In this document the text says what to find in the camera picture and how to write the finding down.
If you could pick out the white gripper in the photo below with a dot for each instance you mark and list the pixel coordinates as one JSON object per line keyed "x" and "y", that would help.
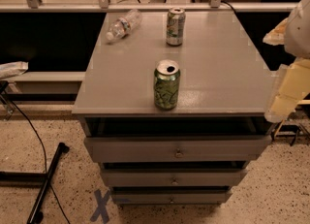
{"x": 298, "y": 30}

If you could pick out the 7up soda can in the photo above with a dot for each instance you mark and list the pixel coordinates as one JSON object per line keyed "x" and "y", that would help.
{"x": 175, "y": 26}

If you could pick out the green soda can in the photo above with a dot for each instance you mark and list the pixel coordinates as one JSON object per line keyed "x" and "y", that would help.
{"x": 166, "y": 84}

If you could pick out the top grey drawer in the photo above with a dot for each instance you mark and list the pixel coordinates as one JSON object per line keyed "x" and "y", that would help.
{"x": 172, "y": 149}

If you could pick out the grey drawer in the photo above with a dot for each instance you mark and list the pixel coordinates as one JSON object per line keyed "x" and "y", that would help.
{"x": 165, "y": 198}
{"x": 172, "y": 149}
{"x": 166, "y": 178}

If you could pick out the grey drawer cabinet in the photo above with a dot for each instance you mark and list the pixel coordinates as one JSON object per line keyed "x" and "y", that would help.
{"x": 175, "y": 125}

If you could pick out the middle grey drawer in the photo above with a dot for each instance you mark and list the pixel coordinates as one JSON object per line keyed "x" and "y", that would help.
{"x": 166, "y": 178}

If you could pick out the clear plastic water bottle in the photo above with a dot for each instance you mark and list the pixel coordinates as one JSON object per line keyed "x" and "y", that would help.
{"x": 124, "y": 25}

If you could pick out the bottom grey drawer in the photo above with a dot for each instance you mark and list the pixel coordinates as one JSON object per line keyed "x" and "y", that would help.
{"x": 165, "y": 198}

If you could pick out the blue tape cross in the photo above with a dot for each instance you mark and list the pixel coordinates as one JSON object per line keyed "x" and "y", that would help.
{"x": 101, "y": 209}

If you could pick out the silver foil bag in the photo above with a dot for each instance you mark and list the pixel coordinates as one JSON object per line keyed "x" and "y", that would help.
{"x": 13, "y": 69}

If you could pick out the black floor stand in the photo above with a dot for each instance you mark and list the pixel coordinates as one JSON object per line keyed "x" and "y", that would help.
{"x": 39, "y": 180}

